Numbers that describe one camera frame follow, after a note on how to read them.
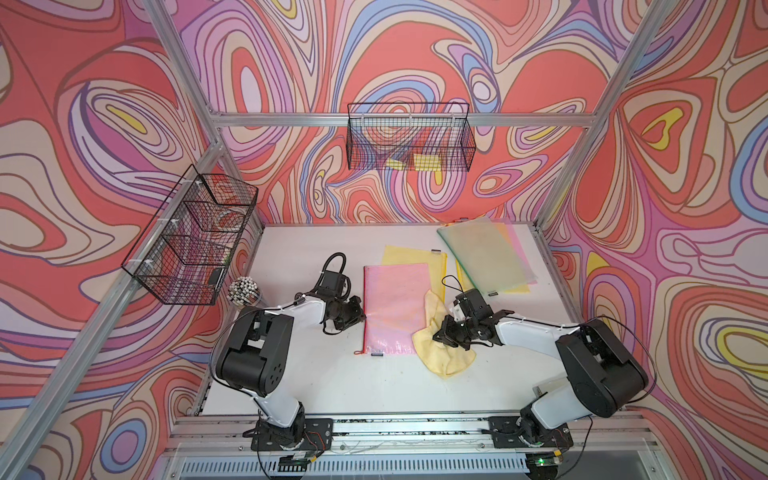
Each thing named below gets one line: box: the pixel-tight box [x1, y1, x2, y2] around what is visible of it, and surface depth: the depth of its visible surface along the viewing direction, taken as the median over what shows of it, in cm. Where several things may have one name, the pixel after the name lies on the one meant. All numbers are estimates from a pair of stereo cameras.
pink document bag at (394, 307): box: [354, 263, 430, 355], surface depth 99 cm
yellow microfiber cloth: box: [412, 290, 477, 379], surface depth 88 cm
